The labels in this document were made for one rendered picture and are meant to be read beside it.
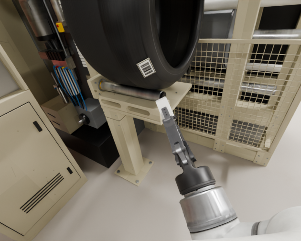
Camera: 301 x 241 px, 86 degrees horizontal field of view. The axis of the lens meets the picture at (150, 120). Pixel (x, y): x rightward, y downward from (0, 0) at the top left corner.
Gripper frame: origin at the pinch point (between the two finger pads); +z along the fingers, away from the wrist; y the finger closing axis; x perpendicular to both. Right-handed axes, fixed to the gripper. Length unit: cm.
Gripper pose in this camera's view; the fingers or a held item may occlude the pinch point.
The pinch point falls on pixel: (165, 110)
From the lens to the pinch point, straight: 42.6
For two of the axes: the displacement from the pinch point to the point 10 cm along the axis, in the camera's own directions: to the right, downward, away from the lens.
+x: 8.9, -4.2, -1.9
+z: -2.8, -8.2, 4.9
